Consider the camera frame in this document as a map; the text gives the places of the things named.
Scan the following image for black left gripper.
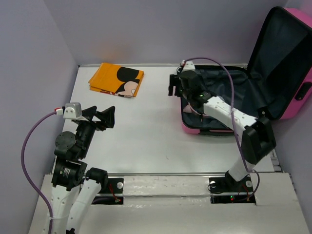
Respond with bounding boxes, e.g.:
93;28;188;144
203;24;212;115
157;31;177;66
77;104;116;157

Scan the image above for pink blue cat-ear headphones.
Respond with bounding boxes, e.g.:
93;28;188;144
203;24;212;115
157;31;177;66
180;97;213;119

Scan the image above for orange cartoon mouse cloth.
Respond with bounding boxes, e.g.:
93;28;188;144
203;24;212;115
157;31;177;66
88;63;144;98

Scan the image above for pink suitcase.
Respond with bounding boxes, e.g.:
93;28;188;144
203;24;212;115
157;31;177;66
195;7;312;120

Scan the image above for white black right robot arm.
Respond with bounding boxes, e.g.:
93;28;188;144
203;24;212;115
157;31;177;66
168;70;276;191

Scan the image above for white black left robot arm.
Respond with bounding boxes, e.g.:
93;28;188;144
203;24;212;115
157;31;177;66
42;103;116;234

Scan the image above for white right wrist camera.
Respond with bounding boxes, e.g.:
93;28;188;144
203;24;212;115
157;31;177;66
180;60;195;72

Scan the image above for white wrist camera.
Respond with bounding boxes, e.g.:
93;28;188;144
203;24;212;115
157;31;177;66
180;60;195;72
63;102;82;119

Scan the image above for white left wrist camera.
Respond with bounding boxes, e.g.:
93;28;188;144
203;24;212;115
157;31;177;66
63;102;82;119

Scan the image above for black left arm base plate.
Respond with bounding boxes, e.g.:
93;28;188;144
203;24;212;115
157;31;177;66
92;177;124;205

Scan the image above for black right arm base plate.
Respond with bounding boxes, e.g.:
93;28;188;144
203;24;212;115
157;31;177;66
207;176;256;204

